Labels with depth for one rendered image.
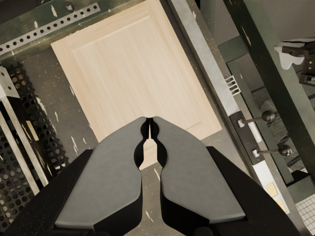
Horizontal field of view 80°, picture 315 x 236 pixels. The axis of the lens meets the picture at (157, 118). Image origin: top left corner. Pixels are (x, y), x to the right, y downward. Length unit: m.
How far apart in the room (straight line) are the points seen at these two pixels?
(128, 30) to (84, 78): 0.25
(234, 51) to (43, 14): 0.73
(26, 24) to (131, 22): 0.37
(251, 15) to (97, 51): 0.59
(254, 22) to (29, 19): 0.81
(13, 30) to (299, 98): 1.06
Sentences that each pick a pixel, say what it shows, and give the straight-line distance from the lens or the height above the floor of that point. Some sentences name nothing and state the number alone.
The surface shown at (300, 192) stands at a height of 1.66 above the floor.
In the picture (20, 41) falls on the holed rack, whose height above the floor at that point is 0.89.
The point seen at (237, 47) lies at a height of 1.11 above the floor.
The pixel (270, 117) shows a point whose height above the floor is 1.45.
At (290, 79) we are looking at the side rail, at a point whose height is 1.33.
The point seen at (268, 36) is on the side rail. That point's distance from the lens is 0.87.
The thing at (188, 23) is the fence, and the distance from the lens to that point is 0.79.
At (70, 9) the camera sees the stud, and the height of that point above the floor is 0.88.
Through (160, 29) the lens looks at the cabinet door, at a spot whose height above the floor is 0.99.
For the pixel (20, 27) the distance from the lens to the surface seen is 0.88.
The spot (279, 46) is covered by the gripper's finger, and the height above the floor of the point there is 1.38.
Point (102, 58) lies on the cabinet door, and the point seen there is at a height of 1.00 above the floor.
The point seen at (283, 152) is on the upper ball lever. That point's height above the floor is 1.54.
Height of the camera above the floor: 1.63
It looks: 33 degrees down
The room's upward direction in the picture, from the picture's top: 152 degrees clockwise
